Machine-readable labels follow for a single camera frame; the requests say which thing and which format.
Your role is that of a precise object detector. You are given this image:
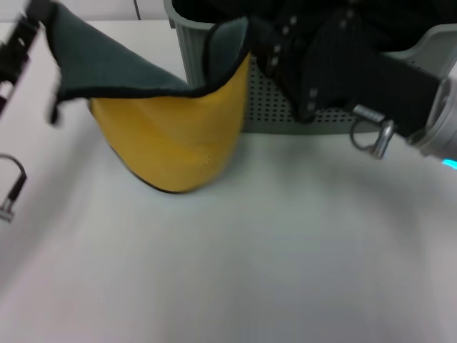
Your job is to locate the grey perforated storage box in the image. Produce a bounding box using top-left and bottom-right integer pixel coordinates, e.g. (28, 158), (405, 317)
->
(163, 0), (457, 137)

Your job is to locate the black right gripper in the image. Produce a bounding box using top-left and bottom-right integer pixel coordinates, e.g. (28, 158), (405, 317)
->
(263, 0), (441, 139)

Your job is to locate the gripper cable with connector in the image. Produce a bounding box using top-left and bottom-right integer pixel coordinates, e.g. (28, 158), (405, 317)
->
(0, 152), (29, 223)
(348, 104), (396, 160)

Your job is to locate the yellow and grey towel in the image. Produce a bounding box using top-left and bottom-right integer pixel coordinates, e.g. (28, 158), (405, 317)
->
(44, 3), (253, 196)

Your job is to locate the black cloth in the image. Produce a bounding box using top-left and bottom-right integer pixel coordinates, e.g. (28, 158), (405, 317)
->
(171, 0), (457, 58)

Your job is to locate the right gripper cable with connector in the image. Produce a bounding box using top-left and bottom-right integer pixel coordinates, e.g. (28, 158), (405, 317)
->
(348, 104), (396, 160)

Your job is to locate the left gripper cable with connector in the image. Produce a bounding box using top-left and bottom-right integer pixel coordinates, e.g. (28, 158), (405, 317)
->
(0, 152), (29, 223)

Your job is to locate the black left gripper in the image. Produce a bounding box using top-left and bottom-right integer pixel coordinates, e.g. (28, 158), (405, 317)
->
(0, 0), (58, 121)

